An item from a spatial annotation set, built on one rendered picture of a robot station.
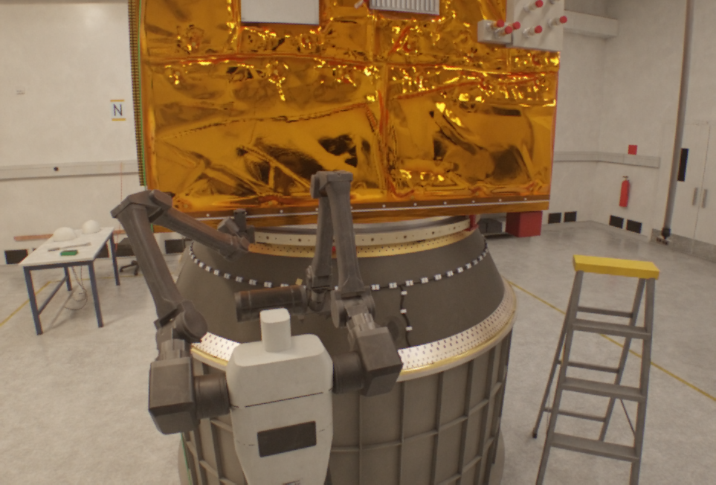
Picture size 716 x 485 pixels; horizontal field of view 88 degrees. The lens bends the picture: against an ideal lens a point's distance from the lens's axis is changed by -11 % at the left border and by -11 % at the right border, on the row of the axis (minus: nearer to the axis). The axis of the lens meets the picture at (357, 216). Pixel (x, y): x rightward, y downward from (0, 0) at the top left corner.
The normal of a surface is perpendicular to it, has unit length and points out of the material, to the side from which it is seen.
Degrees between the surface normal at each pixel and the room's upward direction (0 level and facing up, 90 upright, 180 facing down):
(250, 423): 90
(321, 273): 112
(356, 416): 90
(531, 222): 90
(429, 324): 62
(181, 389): 30
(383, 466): 90
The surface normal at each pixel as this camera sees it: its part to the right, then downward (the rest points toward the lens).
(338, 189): 0.30, -0.19
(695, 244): -0.96, 0.06
